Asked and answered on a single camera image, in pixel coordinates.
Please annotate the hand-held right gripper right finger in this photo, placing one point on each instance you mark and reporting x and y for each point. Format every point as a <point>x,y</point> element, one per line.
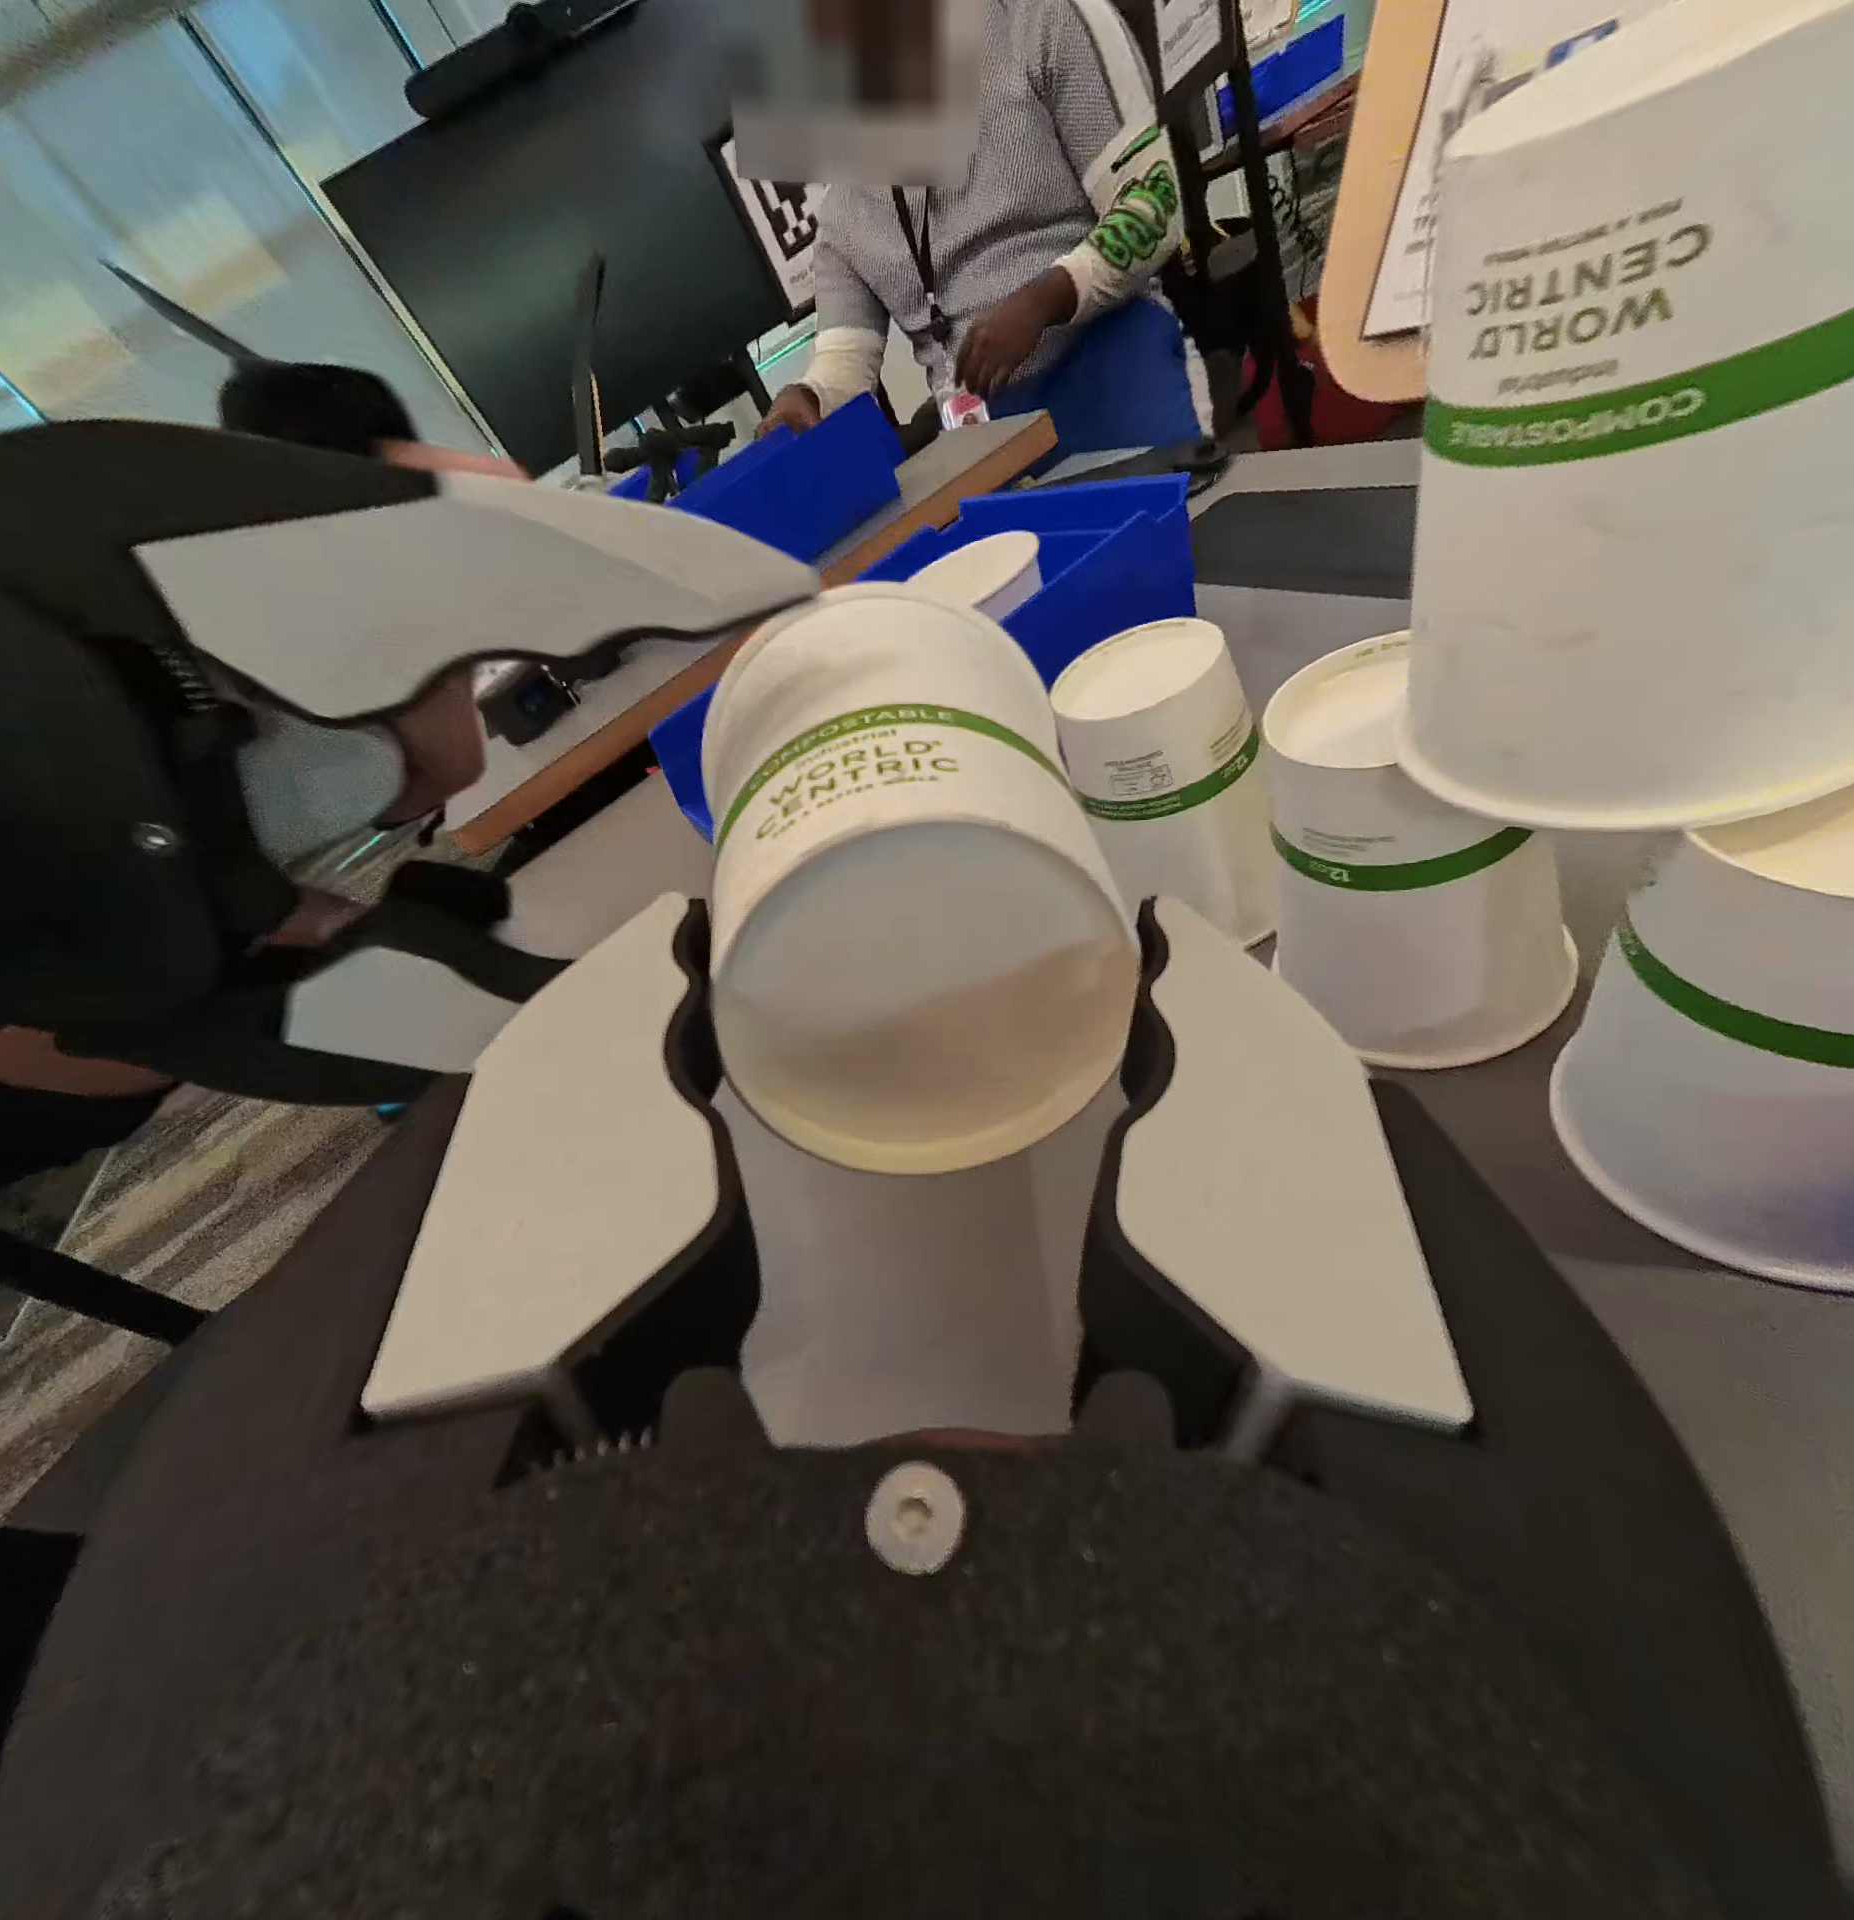
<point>1288,1214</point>

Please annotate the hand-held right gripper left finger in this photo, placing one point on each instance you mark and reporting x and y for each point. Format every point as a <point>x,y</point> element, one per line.
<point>567,1214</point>

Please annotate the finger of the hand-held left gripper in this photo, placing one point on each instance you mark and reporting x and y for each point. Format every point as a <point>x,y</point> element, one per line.
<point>462,586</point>
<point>403,1005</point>

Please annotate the white paper cup green band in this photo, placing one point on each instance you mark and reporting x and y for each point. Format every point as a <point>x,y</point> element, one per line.
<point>1169,751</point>
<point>986,578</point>
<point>1407,961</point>
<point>1617,601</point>
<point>1723,1138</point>
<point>896,1019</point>

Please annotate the blue plastic bin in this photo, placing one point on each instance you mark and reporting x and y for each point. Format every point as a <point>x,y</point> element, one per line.
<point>821,466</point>
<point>1106,586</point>
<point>1288,67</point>

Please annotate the black display board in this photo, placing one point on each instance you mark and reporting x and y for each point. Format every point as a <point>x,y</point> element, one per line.
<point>536,226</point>

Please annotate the wooden table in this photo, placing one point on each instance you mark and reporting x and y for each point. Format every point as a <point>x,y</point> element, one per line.
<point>971,451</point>

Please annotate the white instruction sheet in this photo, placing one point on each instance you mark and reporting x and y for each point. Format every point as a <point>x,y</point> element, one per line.
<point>1407,269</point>

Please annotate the wooden sign board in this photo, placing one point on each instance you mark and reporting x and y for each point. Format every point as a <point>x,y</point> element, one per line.
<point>1369,226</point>

